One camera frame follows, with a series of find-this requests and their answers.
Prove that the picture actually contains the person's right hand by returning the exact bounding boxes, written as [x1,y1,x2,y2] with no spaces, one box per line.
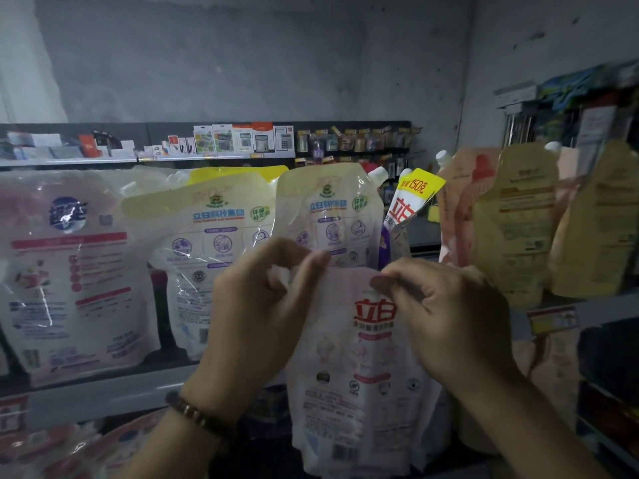
[370,255,517,396]

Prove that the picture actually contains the person's left hand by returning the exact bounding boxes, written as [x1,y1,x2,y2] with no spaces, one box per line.
[180,236,331,421]

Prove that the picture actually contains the yellow Snowroma pouch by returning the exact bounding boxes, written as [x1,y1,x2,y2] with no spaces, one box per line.
[435,141,639,308]

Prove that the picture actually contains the grey metal shelf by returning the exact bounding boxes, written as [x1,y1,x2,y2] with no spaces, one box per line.
[0,289,639,479]

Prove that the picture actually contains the small pink white Chaoneng pouches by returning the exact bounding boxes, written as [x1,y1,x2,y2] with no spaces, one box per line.
[0,422,83,479]
[60,408,167,479]

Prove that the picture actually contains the pink Chaoneng pouch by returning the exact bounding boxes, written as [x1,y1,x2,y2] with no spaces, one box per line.
[0,171,164,388]

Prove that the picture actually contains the dark aisle shelf unit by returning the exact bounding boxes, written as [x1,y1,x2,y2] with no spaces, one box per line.
[494,59,639,466]

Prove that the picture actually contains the dark background shelf unit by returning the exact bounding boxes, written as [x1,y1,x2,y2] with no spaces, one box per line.
[0,118,417,196]

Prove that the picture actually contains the red-framed price tag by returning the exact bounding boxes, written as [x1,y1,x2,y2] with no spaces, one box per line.
[0,393,30,434]
[526,305,579,338]

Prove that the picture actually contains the row of small toiletry boxes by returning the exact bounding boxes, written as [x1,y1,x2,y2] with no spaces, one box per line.
[0,123,297,162]

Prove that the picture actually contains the row of small bottles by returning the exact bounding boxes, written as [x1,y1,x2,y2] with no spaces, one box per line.
[294,124,413,196]

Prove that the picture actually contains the dark beaded bracelet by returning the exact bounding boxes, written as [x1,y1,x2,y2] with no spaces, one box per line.
[164,390,237,441]

